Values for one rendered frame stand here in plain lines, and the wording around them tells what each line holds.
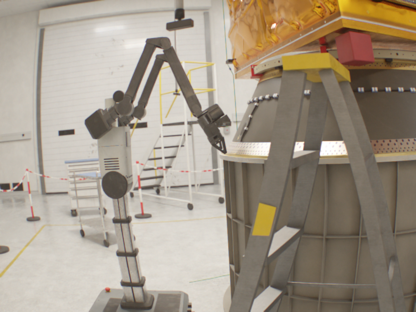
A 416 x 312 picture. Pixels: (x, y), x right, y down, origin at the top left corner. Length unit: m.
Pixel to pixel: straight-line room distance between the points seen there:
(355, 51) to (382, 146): 0.46
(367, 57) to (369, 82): 0.29
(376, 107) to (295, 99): 0.84
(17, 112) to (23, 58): 1.51
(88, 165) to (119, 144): 4.54
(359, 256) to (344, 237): 0.14
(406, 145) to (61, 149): 8.88
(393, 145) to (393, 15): 0.66
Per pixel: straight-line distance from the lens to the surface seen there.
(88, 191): 6.64
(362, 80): 1.97
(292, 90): 1.12
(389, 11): 1.89
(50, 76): 10.03
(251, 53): 2.84
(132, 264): 2.25
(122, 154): 2.08
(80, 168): 6.59
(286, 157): 1.12
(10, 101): 10.41
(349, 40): 1.68
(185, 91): 1.90
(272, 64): 2.29
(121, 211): 2.19
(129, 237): 2.21
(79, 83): 9.83
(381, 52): 2.02
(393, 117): 1.87
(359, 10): 1.75
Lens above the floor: 1.31
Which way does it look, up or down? 3 degrees down
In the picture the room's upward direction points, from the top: 3 degrees counter-clockwise
